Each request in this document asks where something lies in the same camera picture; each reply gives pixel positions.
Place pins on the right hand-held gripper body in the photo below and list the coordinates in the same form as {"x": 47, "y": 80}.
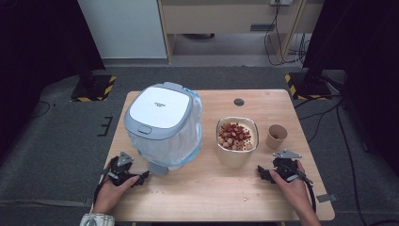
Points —
{"x": 286, "y": 166}

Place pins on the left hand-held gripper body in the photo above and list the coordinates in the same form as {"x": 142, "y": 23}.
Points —
{"x": 124, "y": 160}

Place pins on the brown paper cup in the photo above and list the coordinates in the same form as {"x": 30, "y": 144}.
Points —
{"x": 273, "y": 142}

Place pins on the beige container with metal rim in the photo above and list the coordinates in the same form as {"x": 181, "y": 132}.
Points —
{"x": 233, "y": 158}

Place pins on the white grey pedal trash bin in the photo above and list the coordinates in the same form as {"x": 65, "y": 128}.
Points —
{"x": 160, "y": 106}

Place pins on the person's right hand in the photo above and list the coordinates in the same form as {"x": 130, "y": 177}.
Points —
{"x": 295, "y": 194}

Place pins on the person's left hand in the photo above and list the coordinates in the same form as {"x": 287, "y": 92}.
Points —
{"x": 108, "y": 196}

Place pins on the translucent plastic bin liner bag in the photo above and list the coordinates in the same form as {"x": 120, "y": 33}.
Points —
{"x": 177, "y": 147}

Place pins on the pile of nuts and dried fruit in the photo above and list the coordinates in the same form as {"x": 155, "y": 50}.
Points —
{"x": 235, "y": 136}

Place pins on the grey tape piece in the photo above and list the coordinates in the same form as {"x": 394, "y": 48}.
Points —
{"x": 327, "y": 198}

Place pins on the round grey table grommet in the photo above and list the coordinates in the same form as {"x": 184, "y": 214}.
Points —
{"x": 239, "y": 102}

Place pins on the stand base with yellow-black stripes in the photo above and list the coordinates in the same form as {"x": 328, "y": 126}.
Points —
{"x": 309, "y": 88}
{"x": 94, "y": 91}

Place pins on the white cabinet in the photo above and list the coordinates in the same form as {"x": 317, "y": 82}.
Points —
{"x": 125, "y": 28}

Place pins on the dark curtain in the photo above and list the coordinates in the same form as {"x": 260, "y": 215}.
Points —
{"x": 37, "y": 56}
{"x": 360, "y": 47}

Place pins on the dark grey desk label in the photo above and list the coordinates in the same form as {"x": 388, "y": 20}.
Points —
{"x": 262, "y": 27}

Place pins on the light wooden desk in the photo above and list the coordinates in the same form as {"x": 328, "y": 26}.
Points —
{"x": 213, "y": 17}

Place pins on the white power strip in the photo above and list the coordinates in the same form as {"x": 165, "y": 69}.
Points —
{"x": 281, "y": 2}

